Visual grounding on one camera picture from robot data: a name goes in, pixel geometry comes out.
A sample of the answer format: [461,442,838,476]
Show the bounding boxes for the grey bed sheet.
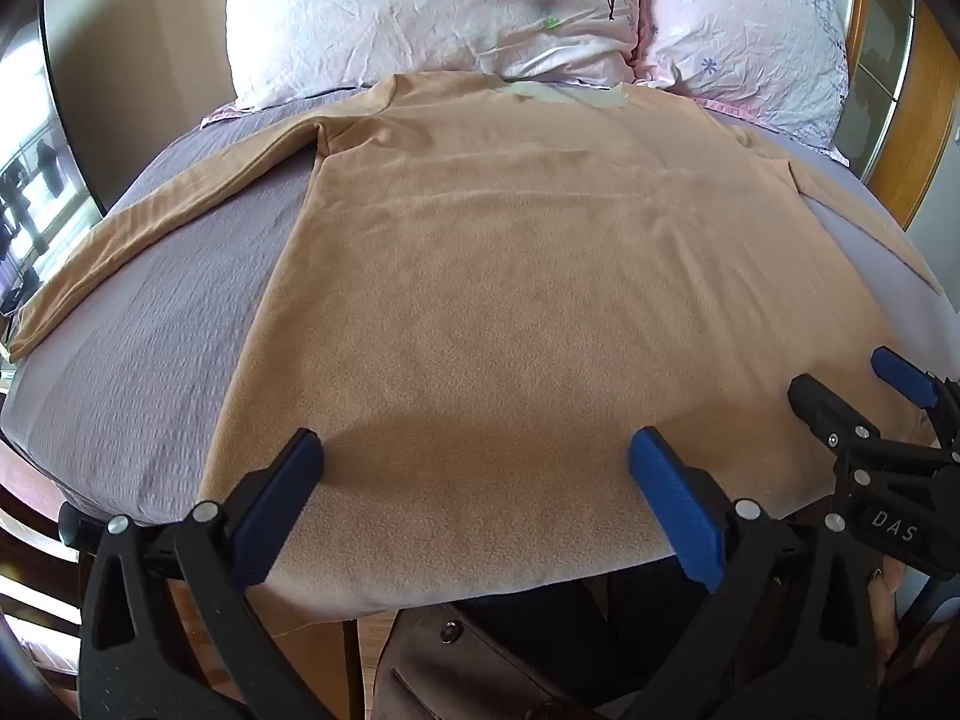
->
[0,86,960,541]

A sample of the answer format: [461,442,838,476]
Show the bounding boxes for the tan long-sleeved shirt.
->
[7,71,947,616]

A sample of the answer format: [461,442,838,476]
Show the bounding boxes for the pink floral pillow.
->
[634,0,853,167]

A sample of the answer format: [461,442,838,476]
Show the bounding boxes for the dark wooden bed frame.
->
[0,439,102,698]

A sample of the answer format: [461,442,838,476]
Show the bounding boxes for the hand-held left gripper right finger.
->
[628,426,880,720]

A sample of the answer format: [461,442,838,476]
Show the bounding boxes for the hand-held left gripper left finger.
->
[79,427,332,720]

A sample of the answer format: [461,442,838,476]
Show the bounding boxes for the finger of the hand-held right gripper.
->
[787,373,960,478]
[870,346,960,452]

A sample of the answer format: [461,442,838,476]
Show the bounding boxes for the dark pants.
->
[450,561,710,698]

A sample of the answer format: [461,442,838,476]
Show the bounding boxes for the brown jacket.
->
[373,598,646,720]

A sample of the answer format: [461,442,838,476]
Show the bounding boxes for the white floral pillow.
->
[223,0,647,112]

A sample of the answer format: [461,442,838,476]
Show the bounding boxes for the person's right hand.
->
[868,559,913,685]

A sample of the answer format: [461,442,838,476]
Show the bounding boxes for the window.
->
[0,15,107,316]

